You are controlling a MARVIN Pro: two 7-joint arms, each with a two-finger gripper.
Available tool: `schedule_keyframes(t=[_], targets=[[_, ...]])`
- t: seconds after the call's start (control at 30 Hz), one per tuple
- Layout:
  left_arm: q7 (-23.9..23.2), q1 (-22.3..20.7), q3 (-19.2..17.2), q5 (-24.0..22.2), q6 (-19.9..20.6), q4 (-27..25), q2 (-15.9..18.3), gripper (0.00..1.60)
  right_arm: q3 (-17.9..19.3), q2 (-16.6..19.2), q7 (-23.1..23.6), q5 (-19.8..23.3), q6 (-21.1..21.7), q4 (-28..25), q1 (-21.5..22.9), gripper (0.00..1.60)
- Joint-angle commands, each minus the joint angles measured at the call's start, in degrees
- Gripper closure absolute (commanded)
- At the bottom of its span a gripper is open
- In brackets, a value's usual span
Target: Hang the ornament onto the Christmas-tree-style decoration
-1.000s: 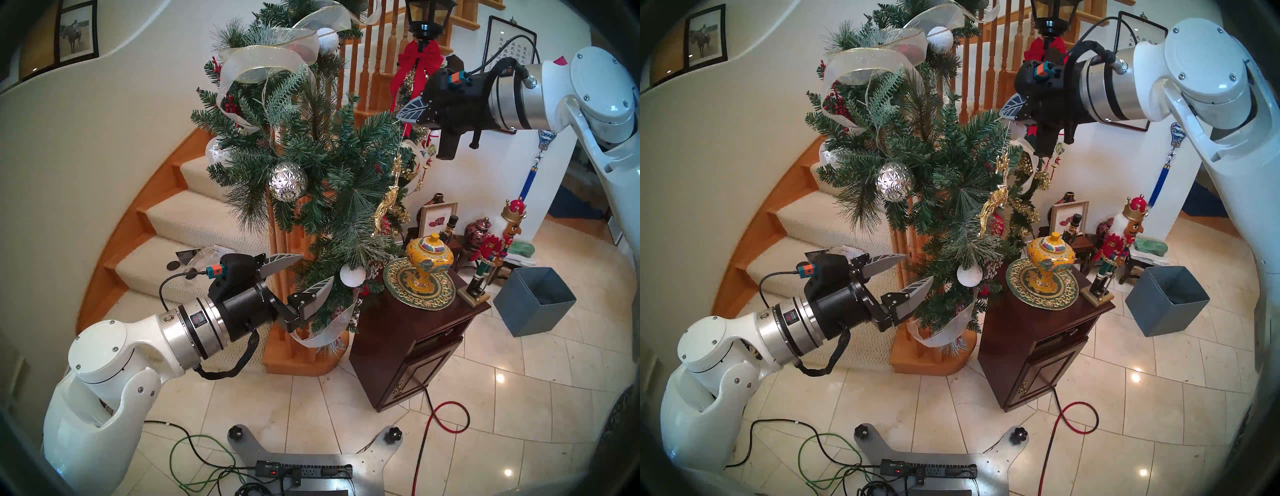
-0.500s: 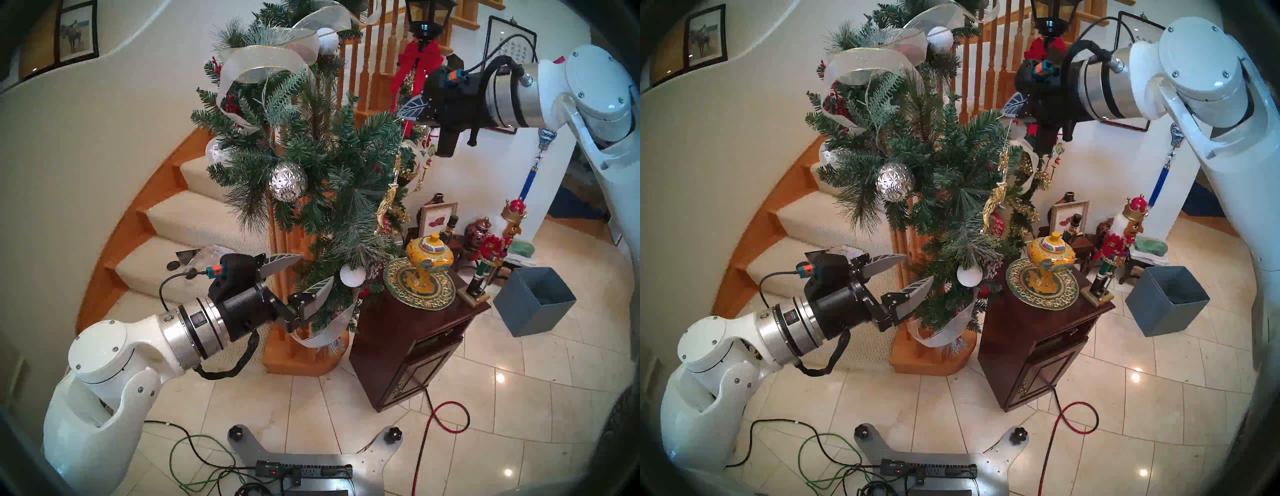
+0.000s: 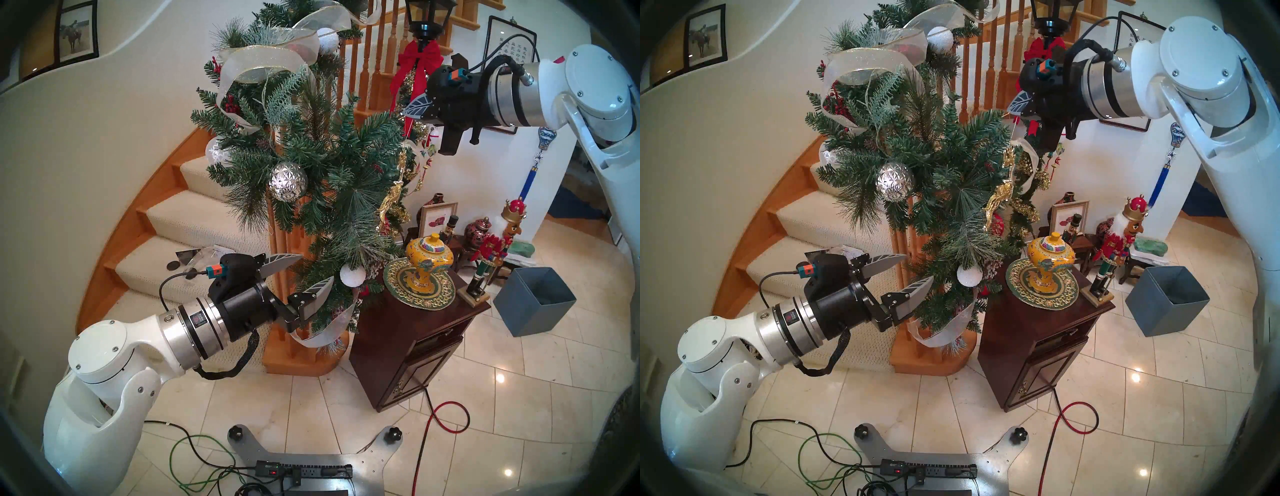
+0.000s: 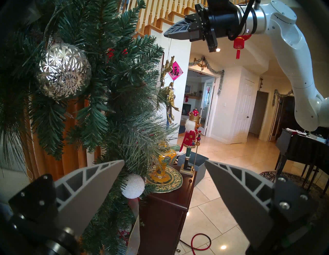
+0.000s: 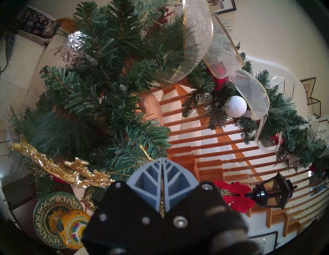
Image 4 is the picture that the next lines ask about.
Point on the red diamond fu sign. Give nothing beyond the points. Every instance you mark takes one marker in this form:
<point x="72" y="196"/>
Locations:
<point x="177" y="71"/>

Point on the white glitter ball ornament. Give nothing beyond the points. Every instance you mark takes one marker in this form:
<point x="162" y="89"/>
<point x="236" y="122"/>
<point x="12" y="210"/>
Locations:
<point x="133" y="186"/>

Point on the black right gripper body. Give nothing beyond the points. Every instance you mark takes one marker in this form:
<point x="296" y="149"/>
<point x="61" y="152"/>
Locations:
<point x="223" y="24"/>

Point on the brown wooden door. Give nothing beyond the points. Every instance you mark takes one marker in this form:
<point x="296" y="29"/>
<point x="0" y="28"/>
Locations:
<point x="258" y="113"/>

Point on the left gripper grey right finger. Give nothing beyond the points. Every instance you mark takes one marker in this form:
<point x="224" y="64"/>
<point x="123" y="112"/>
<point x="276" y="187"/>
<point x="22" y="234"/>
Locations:
<point x="246" y="205"/>

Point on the dark wooden cabinet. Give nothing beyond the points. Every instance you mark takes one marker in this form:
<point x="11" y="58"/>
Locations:
<point x="164" y="221"/>

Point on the black piano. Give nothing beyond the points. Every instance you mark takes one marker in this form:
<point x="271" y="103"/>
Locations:
<point x="303" y="149"/>

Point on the yellow porcelain lidded jar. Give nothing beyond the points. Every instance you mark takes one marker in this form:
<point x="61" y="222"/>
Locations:
<point x="167" y="160"/>

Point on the sheer white ribbon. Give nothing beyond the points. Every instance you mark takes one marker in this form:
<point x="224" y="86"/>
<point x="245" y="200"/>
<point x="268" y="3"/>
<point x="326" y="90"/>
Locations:
<point x="133" y="239"/>

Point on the tinsel doorway garland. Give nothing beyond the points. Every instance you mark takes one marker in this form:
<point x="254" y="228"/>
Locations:
<point x="209" y="67"/>
<point x="279" y="93"/>

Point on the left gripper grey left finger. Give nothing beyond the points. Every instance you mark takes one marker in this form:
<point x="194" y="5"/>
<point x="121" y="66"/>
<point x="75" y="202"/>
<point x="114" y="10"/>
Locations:
<point x="84" y="195"/>

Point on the silver faceted ball ornament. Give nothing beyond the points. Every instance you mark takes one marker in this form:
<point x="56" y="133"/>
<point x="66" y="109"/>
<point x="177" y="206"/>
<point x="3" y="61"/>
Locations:
<point x="64" y="72"/>

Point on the ornate decorative plate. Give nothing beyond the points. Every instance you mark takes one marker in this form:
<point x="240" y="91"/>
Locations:
<point x="169" y="184"/>

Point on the white panel door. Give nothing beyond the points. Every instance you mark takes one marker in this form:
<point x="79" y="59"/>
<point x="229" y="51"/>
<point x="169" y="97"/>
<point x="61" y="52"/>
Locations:
<point x="245" y="108"/>

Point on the gold glitter reindeer ornament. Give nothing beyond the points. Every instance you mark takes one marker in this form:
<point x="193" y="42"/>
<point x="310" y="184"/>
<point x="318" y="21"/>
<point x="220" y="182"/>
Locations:
<point x="170" y="100"/>

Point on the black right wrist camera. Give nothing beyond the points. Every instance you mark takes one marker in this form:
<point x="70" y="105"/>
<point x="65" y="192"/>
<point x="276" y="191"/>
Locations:
<point x="221" y="5"/>

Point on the black fireplace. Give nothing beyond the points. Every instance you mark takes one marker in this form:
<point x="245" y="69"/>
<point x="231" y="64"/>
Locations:
<point x="186" y="109"/>

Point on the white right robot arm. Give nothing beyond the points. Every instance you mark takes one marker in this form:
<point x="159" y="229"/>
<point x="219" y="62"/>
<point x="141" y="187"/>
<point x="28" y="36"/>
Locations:
<point x="288" y="38"/>

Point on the red paper lantern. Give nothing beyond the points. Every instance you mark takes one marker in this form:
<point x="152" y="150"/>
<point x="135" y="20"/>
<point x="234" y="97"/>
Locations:
<point x="239" y="42"/>

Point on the dark patterned floor rug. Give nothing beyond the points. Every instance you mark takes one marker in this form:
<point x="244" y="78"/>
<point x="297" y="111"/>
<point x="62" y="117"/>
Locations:
<point x="270" y="176"/>

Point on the tall red nutcracker figurine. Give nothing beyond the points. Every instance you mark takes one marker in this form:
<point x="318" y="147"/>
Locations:
<point x="191" y="136"/>

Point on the grey square bin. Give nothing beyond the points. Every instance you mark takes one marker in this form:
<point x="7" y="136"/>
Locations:
<point x="201" y="167"/>

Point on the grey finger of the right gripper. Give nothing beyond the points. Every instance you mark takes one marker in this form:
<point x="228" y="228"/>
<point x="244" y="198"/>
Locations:
<point x="195" y="36"/>
<point x="185" y="27"/>

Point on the green pine garland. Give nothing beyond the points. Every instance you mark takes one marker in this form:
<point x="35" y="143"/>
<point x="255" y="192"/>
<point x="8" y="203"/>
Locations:
<point x="115" y="77"/>

